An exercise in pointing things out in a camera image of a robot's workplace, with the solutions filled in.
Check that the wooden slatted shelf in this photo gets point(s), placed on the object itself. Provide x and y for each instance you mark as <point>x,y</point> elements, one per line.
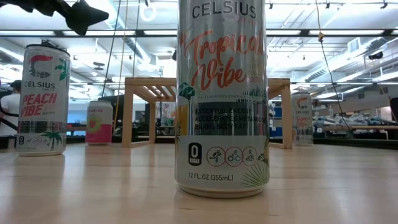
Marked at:
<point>149,81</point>

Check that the black display screen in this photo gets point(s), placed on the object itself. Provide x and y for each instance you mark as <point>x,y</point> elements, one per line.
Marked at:
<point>119,107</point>

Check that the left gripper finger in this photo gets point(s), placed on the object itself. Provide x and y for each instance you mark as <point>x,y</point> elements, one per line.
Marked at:
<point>84,17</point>

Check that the Celsius Peach Vibe can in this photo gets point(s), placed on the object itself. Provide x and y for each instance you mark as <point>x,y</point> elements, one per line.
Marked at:
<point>43,102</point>

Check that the wooden workbench with clutter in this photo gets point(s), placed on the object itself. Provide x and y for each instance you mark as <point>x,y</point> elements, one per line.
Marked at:
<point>357,127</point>

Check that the pink strawberry soda can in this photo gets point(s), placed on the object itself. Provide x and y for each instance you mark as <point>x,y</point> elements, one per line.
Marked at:
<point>99,124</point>

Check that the person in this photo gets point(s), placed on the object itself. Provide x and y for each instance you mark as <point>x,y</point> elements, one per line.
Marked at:
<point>11,109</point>

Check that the Celsius Tropical Vibe can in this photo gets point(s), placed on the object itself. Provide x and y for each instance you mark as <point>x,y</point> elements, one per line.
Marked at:
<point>302,121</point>
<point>222,124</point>

